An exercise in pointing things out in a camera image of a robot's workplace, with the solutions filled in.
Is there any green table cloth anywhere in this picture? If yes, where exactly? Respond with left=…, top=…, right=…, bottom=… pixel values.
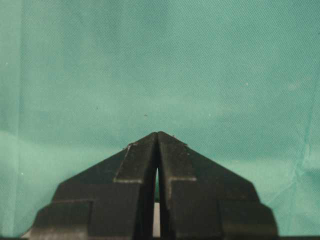
left=0, top=0, right=320, bottom=237

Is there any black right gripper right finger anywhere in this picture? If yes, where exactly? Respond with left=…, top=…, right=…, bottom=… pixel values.
left=157, top=131, right=278, bottom=237

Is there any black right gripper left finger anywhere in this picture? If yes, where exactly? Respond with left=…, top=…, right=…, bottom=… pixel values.
left=30, top=132, right=158, bottom=237

